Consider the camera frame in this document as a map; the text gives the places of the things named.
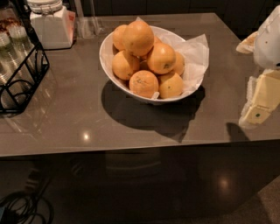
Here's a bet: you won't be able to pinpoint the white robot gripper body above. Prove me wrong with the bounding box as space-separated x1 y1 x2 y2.
253 5 280 69

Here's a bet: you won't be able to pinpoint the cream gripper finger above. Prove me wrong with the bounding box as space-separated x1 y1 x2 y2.
239 69 280 129
236 31 258 54

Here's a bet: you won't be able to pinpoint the far right orange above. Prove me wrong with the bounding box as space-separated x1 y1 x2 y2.
173 52 185 75

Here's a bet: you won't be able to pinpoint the orange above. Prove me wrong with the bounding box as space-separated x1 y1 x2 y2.
129 70 158 98
122 20 154 56
112 50 140 81
173 52 185 75
113 24 127 51
157 72 184 99
147 43 176 74

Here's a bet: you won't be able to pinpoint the front right orange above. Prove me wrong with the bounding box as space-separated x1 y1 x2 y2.
157 72 184 99

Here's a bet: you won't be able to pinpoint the middle right orange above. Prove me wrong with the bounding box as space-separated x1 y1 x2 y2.
147 43 176 74

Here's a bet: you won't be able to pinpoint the white ceramic bowl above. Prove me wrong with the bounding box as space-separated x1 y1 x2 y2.
99 24 205 106

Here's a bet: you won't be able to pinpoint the top orange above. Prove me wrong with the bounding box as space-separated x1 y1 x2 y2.
122 20 154 56

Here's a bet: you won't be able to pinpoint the front left orange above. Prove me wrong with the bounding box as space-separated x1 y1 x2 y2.
129 70 158 98

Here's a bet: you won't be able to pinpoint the back left orange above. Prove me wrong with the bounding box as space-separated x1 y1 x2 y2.
113 24 127 51

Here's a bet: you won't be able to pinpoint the white paper liner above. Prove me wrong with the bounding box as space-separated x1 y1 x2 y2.
131 26 209 105

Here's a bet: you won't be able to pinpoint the glass jar with lid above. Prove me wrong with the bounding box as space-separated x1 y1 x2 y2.
27 0 62 14

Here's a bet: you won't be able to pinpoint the clear glass cup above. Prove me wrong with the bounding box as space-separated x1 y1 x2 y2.
8 25 34 58
0 32 18 84

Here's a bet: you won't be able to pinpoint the black wire rack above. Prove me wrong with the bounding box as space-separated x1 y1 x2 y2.
0 0 49 114

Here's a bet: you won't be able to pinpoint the black cables on floor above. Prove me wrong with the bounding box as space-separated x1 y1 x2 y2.
0 174 55 224

